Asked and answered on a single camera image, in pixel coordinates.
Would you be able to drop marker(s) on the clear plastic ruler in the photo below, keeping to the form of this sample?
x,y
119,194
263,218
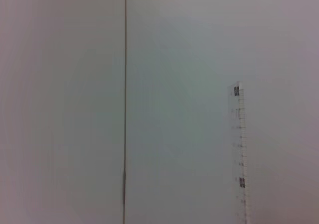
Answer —
x,y
240,146

